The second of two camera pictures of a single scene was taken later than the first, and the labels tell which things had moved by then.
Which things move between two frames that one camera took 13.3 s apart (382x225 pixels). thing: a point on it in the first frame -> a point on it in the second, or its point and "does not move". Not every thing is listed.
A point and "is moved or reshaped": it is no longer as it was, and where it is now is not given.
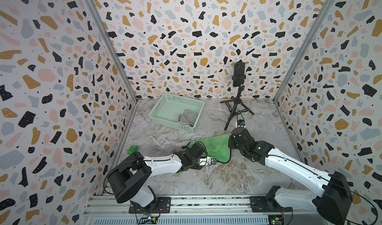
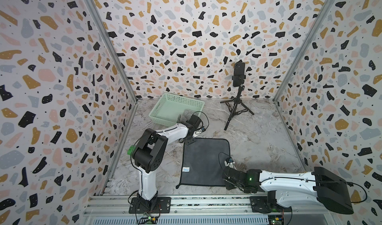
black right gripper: x=231 y=140 -> x=227 y=186
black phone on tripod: x=239 y=74 does not move
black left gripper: x=198 y=167 -> x=189 y=142
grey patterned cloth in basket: x=188 y=117 does not move
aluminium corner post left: x=112 y=38 does not move
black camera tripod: x=236 y=106 does not move
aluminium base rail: x=116 y=210 does not move
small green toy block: x=132 y=149 does not move
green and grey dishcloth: x=217 y=147 is moved or reshaped
